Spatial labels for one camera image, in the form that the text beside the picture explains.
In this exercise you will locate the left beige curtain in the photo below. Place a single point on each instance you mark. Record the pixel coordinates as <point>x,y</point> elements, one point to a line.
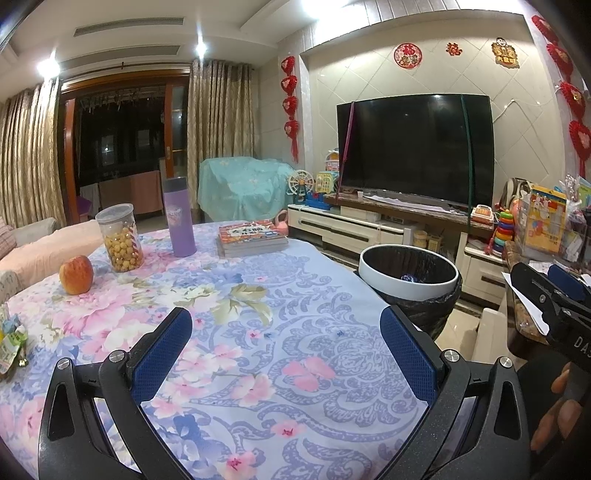
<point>30,178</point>

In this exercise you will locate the colourful children's book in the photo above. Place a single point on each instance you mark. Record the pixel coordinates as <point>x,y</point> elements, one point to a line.
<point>250,238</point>

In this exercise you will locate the right beige curtain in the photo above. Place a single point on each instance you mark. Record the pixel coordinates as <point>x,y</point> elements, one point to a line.
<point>219,117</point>

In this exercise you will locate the black flat screen television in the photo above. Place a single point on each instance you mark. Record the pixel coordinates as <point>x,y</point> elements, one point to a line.
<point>439,146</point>

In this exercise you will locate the toy ferris wheel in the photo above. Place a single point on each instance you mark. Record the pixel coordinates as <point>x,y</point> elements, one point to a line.
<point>299,184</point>

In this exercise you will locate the teal cloth covered furniture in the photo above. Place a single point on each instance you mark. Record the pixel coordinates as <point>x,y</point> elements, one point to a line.
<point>242,188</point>

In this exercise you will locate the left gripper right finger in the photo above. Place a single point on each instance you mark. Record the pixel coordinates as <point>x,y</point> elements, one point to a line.
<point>475,424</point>

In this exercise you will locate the white round trash bin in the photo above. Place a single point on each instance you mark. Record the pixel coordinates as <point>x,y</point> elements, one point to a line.
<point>424,284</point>

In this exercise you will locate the round red fu decoration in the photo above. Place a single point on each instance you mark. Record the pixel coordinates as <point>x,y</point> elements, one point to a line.
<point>408,55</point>

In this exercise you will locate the red apple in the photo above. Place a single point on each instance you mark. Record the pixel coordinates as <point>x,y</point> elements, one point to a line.
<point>76,275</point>

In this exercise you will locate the white TV cabinet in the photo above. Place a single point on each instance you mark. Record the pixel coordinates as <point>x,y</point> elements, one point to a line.
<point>345,232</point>

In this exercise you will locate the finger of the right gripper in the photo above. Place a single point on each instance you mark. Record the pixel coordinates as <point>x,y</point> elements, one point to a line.
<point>572,287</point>
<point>543,293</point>

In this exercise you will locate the person's right hand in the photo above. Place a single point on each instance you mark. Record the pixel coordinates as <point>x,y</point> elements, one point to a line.
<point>560,418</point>

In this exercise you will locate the green snack packet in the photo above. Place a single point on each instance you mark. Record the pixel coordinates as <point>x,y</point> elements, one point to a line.
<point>14,336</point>

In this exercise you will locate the beige curtain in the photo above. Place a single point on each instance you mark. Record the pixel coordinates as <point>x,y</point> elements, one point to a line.
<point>30,178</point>
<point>219,117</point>

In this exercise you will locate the rainbow stacking ring toy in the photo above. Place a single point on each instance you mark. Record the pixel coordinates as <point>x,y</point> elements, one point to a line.
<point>503,233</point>

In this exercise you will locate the purple water bottle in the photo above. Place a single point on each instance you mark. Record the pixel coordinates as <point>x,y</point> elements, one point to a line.
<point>178,215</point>

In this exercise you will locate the wooden sliding door frame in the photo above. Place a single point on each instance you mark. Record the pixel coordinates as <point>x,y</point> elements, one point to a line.
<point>120,136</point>

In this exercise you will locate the pink kettlebell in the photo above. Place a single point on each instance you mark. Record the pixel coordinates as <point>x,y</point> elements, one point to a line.
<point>281,222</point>

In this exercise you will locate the pink sofa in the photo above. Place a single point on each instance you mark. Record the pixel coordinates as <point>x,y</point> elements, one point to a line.
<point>41,248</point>

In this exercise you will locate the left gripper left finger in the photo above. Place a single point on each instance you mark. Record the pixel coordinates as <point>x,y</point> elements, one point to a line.
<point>93,426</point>

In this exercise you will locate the clear jar of snacks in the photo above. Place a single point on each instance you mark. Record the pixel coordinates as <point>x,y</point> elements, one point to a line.
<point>118,228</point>

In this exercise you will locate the floral tablecloth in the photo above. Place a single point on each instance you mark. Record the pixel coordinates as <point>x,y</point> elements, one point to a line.
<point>286,374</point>

